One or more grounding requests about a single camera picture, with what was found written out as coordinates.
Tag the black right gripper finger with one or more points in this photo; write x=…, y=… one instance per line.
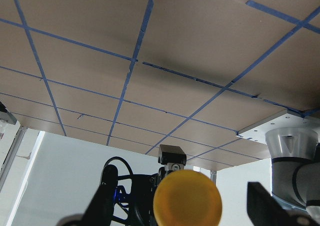
x=262, y=209

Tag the yellow push button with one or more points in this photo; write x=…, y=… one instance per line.
x=187, y=197

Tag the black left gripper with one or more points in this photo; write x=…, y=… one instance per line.
x=140, y=200

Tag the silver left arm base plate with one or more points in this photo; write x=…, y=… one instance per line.
x=283, y=119

